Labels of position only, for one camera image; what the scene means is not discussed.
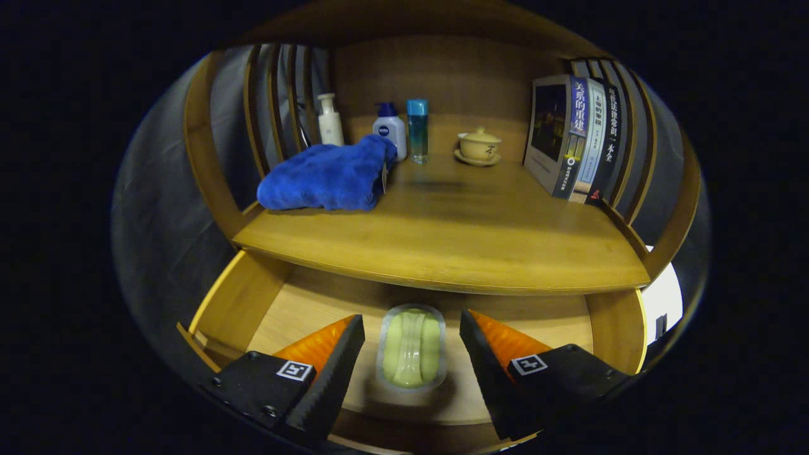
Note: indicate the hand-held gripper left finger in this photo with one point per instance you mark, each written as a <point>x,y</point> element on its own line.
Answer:
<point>332,379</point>

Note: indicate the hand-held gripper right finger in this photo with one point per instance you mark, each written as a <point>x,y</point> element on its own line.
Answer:
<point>486,379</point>

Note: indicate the wooden drawer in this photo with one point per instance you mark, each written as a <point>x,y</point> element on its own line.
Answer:
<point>303,309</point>

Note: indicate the wooden countertop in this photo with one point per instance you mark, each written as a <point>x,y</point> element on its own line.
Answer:
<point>455,234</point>

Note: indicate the wooden cabinet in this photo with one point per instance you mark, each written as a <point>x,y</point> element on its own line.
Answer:
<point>442,69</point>

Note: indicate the blue towel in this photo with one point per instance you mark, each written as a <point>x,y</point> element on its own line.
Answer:
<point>322,177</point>

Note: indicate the beige lidded tea cup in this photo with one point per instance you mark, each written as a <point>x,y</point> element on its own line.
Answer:
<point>478,146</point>

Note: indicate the white lotion bottle blue cap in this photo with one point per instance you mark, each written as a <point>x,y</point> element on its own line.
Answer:
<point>389,133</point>

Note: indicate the teal bottle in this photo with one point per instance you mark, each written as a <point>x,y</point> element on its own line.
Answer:
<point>417,136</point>

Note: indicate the blue spine book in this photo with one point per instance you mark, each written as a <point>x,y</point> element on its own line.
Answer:
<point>550,133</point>

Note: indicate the white pump bottle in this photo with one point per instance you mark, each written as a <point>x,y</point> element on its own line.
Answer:
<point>330,123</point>

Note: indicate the white spine book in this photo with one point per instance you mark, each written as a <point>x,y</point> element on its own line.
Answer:
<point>593,139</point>

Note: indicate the black spine book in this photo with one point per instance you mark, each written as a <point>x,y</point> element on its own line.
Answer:
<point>608,145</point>

